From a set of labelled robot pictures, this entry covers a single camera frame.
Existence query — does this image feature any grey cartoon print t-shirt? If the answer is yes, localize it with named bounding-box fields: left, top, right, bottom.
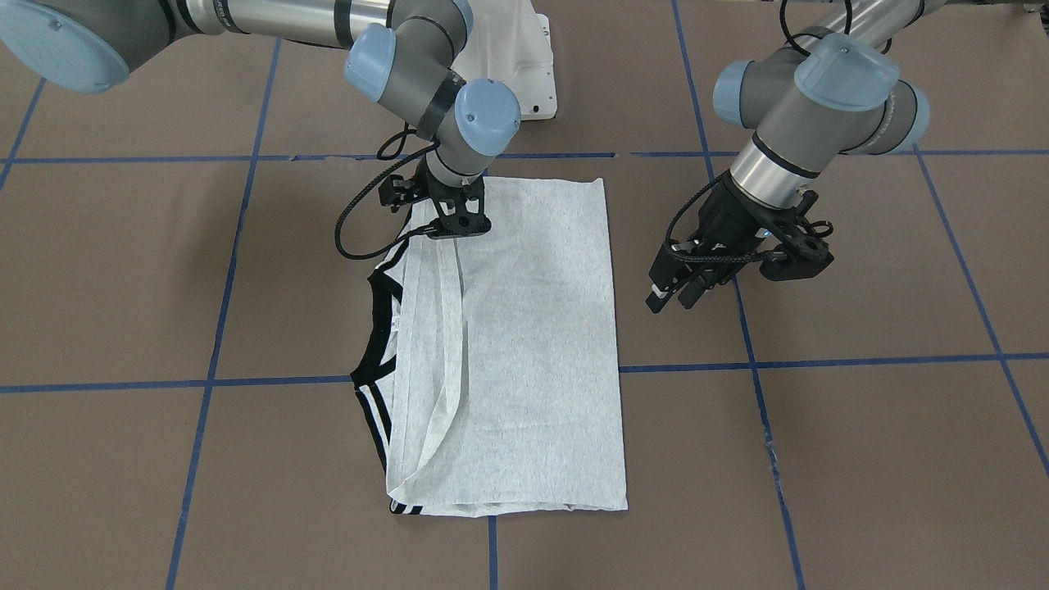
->
left=351, top=176, right=627, bottom=518

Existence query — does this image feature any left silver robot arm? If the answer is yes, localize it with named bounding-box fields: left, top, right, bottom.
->
left=646, top=1, right=942, bottom=313

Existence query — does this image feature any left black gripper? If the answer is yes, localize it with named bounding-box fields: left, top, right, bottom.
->
left=645, top=172, right=834, bottom=314

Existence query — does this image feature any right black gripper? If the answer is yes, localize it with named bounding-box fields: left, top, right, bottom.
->
left=378, top=159, right=492, bottom=239

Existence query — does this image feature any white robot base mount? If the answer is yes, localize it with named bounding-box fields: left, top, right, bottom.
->
left=452, top=1, right=558, bottom=120

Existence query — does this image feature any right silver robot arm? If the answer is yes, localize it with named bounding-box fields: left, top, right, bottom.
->
left=2, top=1, right=521, bottom=239

